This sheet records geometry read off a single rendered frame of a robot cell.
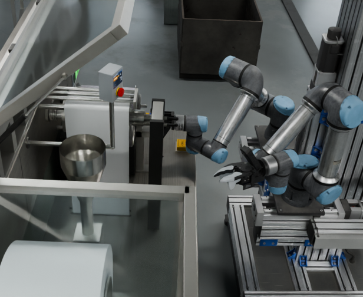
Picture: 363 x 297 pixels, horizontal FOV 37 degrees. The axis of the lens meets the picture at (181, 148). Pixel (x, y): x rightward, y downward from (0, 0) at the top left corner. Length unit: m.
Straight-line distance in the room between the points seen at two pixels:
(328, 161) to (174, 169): 0.72
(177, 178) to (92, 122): 0.64
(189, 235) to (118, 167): 0.93
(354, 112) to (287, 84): 3.10
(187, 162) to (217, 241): 1.00
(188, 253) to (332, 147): 1.19
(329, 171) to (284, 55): 3.52
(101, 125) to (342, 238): 1.26
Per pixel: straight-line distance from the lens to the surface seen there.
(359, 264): 3.31
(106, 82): 1.69
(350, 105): 2.19
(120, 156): 2.14
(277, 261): 3.19
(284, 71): 5.50
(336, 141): 2.29
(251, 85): 2.53
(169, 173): 2.56
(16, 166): 1.81
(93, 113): 2.04
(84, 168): 1.63
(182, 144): 2.71
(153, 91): 4.94
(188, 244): 1.27
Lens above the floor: 2.52
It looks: 37 degrees down
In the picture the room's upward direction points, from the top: 4 degrees clockwise
